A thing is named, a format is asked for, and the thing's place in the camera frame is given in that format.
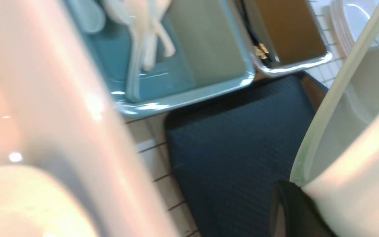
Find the white spoon right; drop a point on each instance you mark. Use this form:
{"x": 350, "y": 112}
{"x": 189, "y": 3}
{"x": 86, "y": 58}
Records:
{"x": 157, "y": 9}

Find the large white plastic tub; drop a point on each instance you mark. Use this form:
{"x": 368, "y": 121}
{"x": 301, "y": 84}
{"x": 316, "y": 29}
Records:
{"x": 61, "y": 104}

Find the blue plastic bin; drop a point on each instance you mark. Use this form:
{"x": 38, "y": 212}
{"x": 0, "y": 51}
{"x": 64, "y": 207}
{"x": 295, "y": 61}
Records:
{"x": 212, "y": 58}

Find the brown plastic bin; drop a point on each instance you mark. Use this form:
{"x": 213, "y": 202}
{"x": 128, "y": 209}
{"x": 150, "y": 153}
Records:
{"x": 284, "y": 36}

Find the black serving tray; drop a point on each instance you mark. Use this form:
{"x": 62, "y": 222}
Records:
{"x": 226, "y": 153}

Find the white square rice plate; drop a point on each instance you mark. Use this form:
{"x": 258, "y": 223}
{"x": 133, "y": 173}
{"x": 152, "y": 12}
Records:
{"x": 337, "y": 164}

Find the stack of white bowls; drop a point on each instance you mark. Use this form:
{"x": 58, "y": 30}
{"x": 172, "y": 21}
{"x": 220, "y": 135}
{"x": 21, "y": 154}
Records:
{"x": 349, "y": 17}

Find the white spoon long centre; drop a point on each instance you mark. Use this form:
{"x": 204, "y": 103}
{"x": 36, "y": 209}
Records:
{"x": 133, "y": 14}

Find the white spoon far left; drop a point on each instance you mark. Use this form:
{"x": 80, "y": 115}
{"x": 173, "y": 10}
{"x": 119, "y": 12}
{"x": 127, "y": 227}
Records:
{"x": 88, "y": 14}

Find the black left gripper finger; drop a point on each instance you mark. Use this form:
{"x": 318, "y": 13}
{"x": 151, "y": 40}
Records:
{"x": 294, "y": 214}

